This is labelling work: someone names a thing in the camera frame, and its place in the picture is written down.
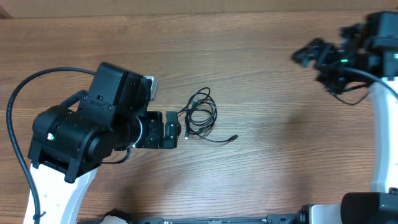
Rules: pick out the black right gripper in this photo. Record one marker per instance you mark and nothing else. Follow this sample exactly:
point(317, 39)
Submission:
point(323, 58)

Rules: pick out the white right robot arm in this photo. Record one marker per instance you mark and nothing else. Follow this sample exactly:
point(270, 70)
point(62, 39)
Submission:
point(366, 58)

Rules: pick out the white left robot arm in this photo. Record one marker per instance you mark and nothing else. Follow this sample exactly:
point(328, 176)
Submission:
point(71, 140)

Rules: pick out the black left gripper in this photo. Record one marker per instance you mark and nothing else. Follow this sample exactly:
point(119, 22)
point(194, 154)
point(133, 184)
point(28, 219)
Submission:
point(148, 138)

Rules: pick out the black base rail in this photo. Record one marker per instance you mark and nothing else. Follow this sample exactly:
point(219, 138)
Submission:
point(217, 219)

